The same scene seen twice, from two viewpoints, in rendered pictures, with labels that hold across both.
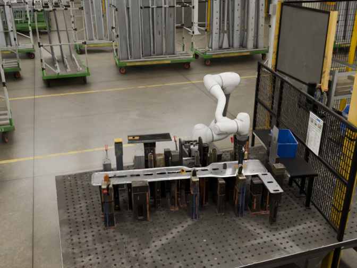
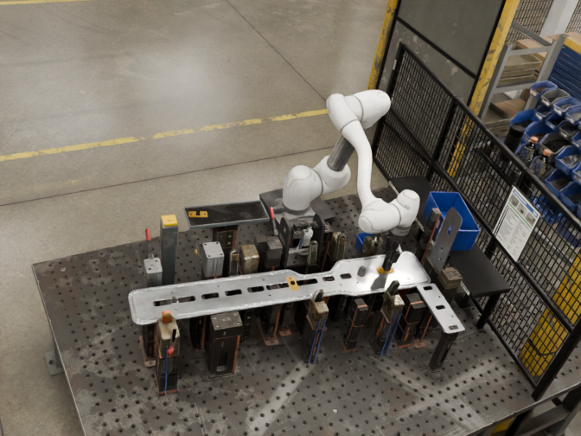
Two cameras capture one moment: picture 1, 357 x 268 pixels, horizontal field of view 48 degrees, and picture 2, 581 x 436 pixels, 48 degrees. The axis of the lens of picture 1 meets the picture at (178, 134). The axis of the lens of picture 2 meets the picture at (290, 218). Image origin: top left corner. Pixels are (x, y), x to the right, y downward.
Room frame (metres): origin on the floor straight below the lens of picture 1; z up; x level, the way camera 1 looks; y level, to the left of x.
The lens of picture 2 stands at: (0.81, 0.62, 3.05)
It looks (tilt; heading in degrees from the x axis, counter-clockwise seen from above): 39 degrees down; 343
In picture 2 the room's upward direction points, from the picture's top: 11 degrees clockwise
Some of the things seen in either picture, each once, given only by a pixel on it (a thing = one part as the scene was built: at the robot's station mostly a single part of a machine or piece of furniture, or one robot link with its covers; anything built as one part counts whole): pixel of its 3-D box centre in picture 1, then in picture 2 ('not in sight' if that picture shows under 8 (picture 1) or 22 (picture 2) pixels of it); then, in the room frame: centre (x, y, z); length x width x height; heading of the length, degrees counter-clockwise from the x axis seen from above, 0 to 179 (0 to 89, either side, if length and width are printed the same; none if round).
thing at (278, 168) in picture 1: (277, 185); (440, 299); (2.76, -0.79, 0.88); 0.08 x 0.08 x 0.36; 9
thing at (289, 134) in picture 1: (282, 143); (450, 220); (3.10, -0.89, 1.10); 0.30 x 0.17 x 0.13; 0
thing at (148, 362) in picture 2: (103, 195); (150, 329); (2.67, 0.59, 0.84); 0.18 x 0.06 x 0.29; 9
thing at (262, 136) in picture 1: (281, 150); (443, 230); (3.11, -0.89, 1.02); 0.90 x 0.22 x 0.03; 9
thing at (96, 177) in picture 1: (180, 172); (288, 285); (2.76, -0.02, 1.00); 1.38 x 0.22 x 0.02; 99
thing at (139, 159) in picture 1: (139, 175); (210, 282); (2.88, 0.32, 0.90); 0.13 x 0.10 x 0.41; 9
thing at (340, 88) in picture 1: (320, 105); (462, 88); (5.32, -1.99, 0.65); 1.00 x 0.50 x 1.30; 18
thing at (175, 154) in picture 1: (175, 172); (269, 271); (2.96, 0.03, 0.89); 0.13 x 0.11 x 0.38; 9
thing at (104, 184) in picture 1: (108, 204); (168, 356); (2.50, 0.52, 0.88); 0.15 x 0.11 x 0.36; 9
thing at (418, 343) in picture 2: (265, 195); (424, 319); (2.67, -0.68, 0.84); 0.11 x 0.06 x 0.29; 9
